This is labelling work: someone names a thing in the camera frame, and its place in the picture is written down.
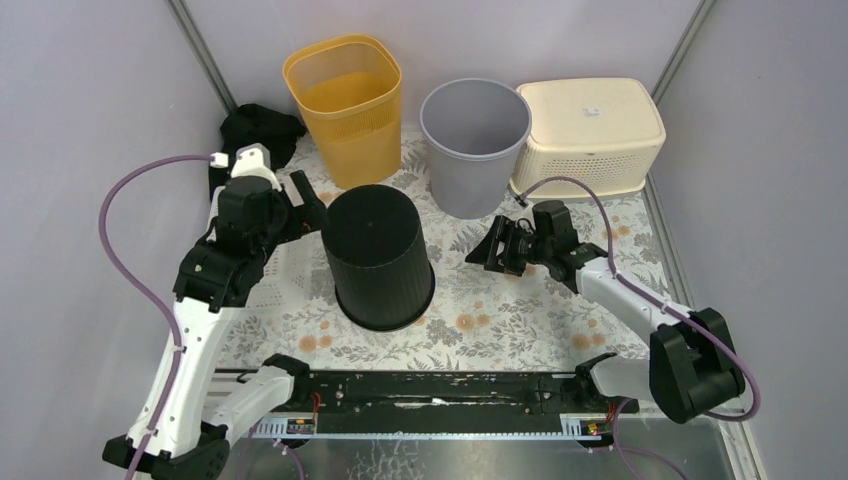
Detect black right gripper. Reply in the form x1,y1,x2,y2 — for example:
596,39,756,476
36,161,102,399
465,215,552,278

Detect white perforated plastic basket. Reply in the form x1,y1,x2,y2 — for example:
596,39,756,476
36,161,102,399
174,180,309,312

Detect black bin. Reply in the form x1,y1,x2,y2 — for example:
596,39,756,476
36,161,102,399
321,184,436,332

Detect yellow perforated waste bin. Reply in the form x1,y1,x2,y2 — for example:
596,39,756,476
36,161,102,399
282,34,403,190

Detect grey bin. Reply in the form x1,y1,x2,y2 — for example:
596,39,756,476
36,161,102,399
419,78,532,219

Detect cream large plastic basket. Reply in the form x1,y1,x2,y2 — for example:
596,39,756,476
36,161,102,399
509,78,666,197

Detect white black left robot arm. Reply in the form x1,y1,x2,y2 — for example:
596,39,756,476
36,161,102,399
102,170,326,479

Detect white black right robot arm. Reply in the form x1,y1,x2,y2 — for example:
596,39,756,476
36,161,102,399
465,201,746,424

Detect floral patterned table mat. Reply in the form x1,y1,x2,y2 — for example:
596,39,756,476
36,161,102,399
218,132,647,371

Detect black crumpled cloth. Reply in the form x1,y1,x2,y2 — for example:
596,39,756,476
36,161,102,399
219,103,307,173

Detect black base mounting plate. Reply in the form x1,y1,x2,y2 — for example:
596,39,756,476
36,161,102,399
259,370,639,441

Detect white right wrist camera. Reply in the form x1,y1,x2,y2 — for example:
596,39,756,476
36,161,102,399
512,192,535,232

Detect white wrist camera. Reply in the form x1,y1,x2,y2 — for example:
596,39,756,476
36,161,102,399
210,143,283,192
512,192,535,232

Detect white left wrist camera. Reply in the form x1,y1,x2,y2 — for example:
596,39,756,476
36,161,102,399
210,143,283,192

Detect aluminium frame rails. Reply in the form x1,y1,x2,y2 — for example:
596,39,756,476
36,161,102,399
129,0,770,480

